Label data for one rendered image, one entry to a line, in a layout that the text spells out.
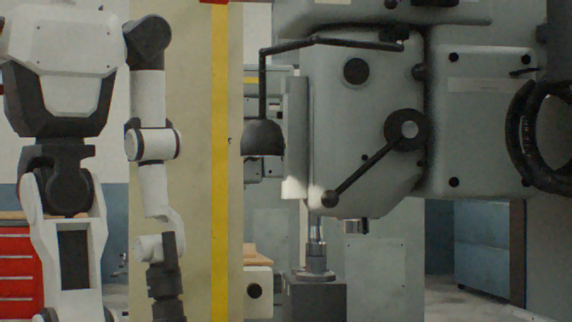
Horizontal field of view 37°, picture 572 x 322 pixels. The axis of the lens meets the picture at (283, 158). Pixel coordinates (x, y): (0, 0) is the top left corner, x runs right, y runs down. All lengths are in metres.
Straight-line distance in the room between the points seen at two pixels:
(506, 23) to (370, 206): 0.38
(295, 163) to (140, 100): 0.79
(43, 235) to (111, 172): 8.45
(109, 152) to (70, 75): 8.41
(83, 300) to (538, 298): 0.98
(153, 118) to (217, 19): 1.12
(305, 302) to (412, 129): 0.59
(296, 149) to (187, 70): 1.77
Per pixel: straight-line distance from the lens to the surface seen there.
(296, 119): 1.45
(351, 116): 1.40
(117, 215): 10.44
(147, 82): 2.16
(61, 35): 2.03
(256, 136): 1.36
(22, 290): 5.97
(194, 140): 3.17
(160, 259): 2.13
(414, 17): 1.43
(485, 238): 9.23
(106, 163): 10.43
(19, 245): 5.94
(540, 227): 1.68
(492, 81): 1.47
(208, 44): 3.21
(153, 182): 2.15
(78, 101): 2.04
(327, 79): 1.41
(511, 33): 1.50
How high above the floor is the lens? 1.40
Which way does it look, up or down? 1 degrees up
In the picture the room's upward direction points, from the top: straight up
